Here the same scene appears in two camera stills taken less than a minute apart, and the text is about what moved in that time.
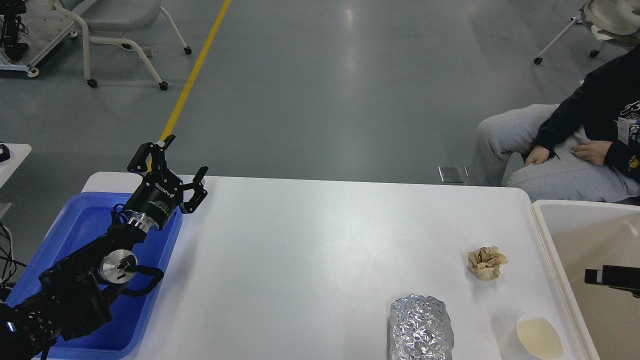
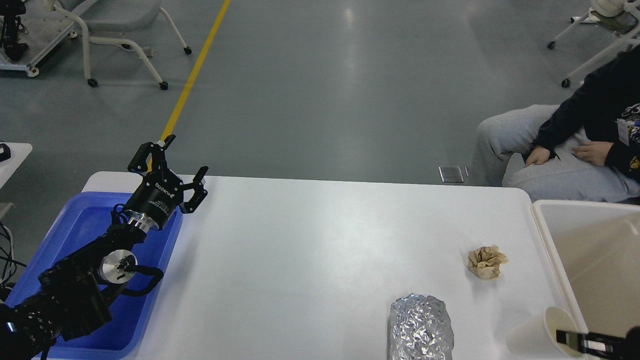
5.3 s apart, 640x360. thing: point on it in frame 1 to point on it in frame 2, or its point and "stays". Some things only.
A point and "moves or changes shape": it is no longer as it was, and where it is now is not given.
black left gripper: x=159 y=193 stays
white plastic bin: x=584 y=235 stays
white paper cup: x=538 y=337 moves or changes shape
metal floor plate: x=450 y=173 stays
